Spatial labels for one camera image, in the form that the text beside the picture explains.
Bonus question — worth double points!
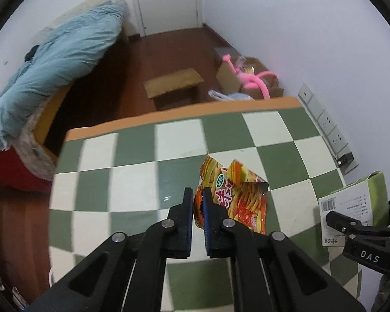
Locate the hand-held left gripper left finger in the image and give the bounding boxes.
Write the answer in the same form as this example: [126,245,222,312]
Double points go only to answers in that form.
[29,187,196,312]

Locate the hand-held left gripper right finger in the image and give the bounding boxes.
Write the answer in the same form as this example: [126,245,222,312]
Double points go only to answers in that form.
[202,187,366,312]

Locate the green white carton box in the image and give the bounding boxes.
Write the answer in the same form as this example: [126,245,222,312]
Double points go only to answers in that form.
[318,171,390,248]

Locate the orange snack packet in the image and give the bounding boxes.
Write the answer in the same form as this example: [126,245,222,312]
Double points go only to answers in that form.
[194,154,270,235]

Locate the black power adapter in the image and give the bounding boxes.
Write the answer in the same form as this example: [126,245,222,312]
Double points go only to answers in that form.
[336,153,355,168]

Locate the green white checkered tablecloth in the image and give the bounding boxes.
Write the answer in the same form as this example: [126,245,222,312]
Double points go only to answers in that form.
[47,97,363,311]

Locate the white plastic bag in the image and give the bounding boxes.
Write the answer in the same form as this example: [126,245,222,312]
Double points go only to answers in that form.
[208,88,254,102]

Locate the small wooden stool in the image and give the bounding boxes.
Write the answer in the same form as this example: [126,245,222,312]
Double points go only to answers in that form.
[144,68,205,111]

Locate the brown cardboard box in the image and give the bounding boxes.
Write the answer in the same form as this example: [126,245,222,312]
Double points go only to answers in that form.
[213,47,284,100]

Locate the pink plush toy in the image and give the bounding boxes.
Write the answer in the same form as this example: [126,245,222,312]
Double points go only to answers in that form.
[222,54,278,100]

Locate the patterned bed sheet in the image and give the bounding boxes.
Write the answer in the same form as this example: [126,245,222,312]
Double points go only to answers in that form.
[15,122,59,181]

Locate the red bed cover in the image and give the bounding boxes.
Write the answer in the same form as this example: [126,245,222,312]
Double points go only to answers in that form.
[0,146,54,196]

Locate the light blue duvet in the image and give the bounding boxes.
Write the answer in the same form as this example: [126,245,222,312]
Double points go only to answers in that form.
[0,0,126,140]

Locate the white door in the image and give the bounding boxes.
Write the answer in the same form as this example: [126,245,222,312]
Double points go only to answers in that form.
[130,0,204,38]

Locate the black cloth item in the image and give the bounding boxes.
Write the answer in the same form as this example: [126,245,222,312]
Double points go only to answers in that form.
[24,45,40,62]

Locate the beige mattress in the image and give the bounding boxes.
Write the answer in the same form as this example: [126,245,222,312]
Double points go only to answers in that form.
[36,0,122,36]

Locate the white wall socket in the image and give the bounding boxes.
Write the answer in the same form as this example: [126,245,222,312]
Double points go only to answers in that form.
[336,152,359,173]
[310,103,330,128]
[325,125,349,154]

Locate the wooden bed frame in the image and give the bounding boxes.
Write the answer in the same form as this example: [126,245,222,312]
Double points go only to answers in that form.
[32,23,131,157]

